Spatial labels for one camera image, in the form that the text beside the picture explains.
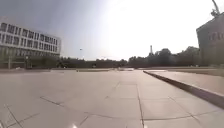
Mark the grey stone slab plaza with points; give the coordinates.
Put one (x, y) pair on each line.
(110, 96)

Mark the street lamp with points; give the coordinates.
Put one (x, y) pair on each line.
(80, 49)

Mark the distant slim tower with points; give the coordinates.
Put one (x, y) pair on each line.
(151, 50)

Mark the row of trees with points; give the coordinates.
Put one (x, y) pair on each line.
(163, 58)

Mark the reddish raised paved platform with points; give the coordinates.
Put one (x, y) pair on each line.
(200, 81)

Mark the white building with window rows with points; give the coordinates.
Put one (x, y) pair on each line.
(26, 38)

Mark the grey stone kerb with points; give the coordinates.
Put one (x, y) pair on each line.
(200, 92)

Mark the grass strip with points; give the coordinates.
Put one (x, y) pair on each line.
(206, 71)

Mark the large grey building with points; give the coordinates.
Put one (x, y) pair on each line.
(211, 43)

